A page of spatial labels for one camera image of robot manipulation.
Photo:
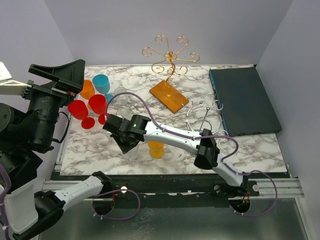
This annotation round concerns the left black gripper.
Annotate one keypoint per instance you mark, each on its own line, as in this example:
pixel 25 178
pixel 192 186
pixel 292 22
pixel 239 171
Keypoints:
pixel 72 73

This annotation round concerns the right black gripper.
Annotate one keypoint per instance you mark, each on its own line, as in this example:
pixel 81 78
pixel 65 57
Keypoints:
pixel 123 149

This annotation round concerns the orange wine glass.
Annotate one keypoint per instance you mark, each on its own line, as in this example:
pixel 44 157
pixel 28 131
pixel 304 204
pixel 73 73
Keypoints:
pixel 88 89

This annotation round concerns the yellow wine glass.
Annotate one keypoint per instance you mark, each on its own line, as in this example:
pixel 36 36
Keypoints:
pixel 156 149

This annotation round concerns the red wine glass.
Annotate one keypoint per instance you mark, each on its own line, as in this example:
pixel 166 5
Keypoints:
pixel 98 105
pixel 79 111

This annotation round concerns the clear wine glass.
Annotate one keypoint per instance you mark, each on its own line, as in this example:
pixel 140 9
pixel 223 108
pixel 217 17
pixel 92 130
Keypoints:
pixel 124 113
pixel 123 98

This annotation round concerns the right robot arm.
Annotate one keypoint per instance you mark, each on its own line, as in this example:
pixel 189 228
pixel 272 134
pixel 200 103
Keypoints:
pixel 202 145

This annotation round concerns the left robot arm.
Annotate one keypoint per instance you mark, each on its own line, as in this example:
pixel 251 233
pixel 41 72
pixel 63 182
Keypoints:
pixel 24 212

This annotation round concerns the blue wine glass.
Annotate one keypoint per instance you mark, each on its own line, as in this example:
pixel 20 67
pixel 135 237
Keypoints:
pixel 102 85

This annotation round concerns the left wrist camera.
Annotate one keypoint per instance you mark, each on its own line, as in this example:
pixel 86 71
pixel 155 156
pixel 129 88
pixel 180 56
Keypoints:
pixel 9 86

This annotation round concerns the gold wire wine glass rack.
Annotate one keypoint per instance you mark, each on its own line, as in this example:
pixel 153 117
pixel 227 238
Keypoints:
pixel 164 92

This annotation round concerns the chrome wire glass rack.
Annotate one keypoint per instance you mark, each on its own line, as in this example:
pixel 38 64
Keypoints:
pixel 199 124

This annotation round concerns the aluminium rail frame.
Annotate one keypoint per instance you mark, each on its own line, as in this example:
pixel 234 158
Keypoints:
pixel 279 212

